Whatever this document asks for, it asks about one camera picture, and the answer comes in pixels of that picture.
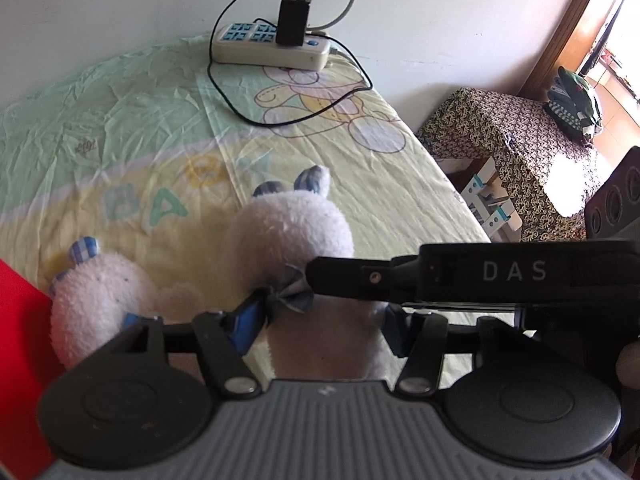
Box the table with patterned cloth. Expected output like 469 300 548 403
416 87 619 244

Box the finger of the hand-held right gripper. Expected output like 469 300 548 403
306 254 423 306

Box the white plush toy with bow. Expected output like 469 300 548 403
222 165 392 382

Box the green striped cloth pile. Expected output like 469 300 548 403
544 66 604 144

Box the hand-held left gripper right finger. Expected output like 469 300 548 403
384 305 523 396

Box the white power strip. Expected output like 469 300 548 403
210 21 332 71

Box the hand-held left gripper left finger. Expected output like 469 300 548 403
117 292 267 399

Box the red cardboard box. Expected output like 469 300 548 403
0 257 68 480

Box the wooden door frame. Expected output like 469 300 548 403
517 0 624 102

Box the white and blue stool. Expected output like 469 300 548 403
460 157 524 244

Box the black power adapter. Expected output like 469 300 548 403
276 0 314 48

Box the printed bed sheet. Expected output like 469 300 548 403
0 32 495 377

